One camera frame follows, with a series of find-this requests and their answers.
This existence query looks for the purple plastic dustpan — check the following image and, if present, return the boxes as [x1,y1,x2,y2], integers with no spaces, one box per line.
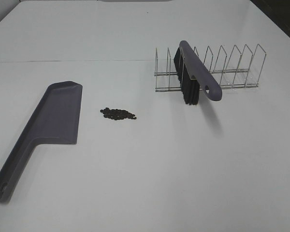
[0,81,83,203]

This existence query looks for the pile of coffee beans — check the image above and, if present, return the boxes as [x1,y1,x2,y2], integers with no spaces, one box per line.
[100,107,137,120]

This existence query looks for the metal wire dish rack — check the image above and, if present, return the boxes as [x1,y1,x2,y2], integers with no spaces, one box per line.
[154,44,267,92]

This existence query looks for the purple brush black bristles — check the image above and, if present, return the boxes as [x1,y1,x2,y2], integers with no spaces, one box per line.
[174,41,222,105]

